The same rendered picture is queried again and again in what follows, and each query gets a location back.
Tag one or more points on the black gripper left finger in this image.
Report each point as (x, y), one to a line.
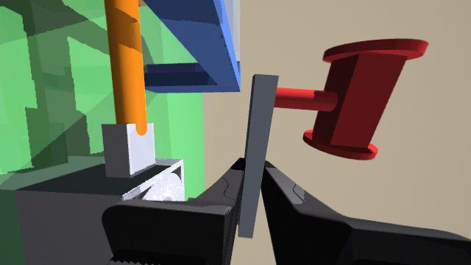
(203, 227)

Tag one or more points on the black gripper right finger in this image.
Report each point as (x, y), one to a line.
(305, 231)

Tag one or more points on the blue rectangular frame bar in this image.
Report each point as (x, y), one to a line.
(202, 27)

